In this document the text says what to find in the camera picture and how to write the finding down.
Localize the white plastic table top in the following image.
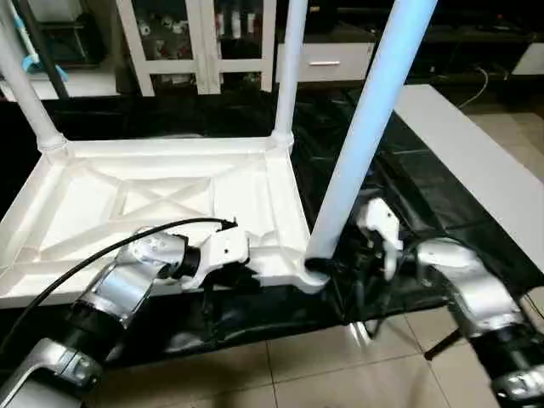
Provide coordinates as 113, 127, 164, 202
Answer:
0, 134, 330, 309

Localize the white plastic table leg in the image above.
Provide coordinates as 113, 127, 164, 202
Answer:
270, 0, 309, 147
303, 0, 439, 266
0, 0, 69, 156

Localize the black work mat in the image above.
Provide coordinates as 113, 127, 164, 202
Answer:
0, 85, 544, 368

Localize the black stand leg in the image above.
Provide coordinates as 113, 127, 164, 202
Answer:
423, 326, 466, 363

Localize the white flat sheet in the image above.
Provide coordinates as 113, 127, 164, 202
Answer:
394, 82, 544, 294

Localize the white drawer unit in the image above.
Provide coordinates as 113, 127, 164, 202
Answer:
275, 42, 376, 84

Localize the white glass door cabinet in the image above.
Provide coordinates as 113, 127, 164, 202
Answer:
115, 0, 279, 97

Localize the black tv cabinet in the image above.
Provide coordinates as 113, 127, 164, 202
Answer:
323, 0, 544, 88

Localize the light blue mop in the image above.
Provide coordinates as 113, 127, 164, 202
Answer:
8, 0, 67, 83

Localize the grey metal pole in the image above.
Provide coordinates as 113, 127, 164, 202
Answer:
15, 0, 71, 99

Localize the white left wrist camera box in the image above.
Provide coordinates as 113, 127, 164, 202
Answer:
185, 224, 252, 292

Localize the thin white floor cable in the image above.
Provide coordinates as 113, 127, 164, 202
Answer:
457, 66, 491, 110

